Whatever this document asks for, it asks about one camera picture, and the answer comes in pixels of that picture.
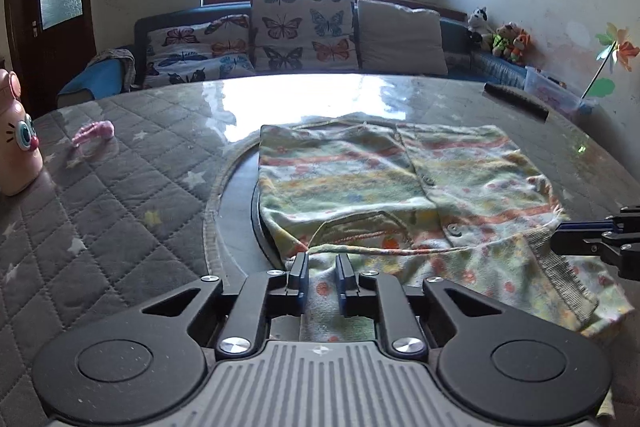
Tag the dark blue sofa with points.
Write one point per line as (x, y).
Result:
(452, 39)

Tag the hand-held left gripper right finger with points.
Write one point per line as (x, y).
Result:
(344, 287)

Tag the pink curly toy piece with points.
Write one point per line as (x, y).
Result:
(97, 129)

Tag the bear plush toy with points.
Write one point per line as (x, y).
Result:
(504, 39)

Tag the cow plush toy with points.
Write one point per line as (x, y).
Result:
(479, 24)

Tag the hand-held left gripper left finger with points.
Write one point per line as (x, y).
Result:
(301, 282)

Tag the floral striped baby garment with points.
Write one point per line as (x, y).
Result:
(350, 172)

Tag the clear plastic storage box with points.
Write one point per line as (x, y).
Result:
(550, 92)

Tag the square butterfly print pillow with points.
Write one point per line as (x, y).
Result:
(300, 32)

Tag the orange plush toy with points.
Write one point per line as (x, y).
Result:
(521, 47)

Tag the long butterfly print pillow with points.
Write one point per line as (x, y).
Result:
(195, 52)

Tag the grey knit blanket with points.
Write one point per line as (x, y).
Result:
(117, 57)

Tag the blue cushion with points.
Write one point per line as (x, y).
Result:
(95, 82)

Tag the pink cat-shaped toy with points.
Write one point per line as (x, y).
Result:
(17, 147)

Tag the black remote control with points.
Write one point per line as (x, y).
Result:
(515, 99)

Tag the round black induction cooker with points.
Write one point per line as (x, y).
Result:
(240, 207)

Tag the colourful pinwheel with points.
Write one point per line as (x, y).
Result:
(622, 49)

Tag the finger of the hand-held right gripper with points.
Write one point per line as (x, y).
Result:
(590, 244)
(585, 226)

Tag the beige pillow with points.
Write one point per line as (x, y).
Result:
(400, 37)

